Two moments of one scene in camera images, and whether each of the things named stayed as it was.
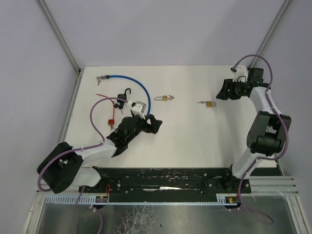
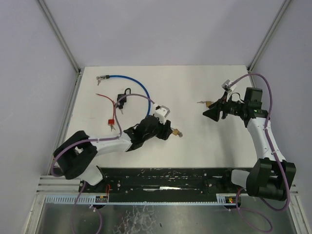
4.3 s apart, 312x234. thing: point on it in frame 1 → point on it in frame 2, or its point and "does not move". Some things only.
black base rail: [166, 181] does not move
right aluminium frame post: [282, 10] does not move
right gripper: [234, 88] → [223, 111]
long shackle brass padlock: [165, 98] → [175, 131]
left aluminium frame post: [62, 40] does not move
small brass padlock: [210, 104] does not move
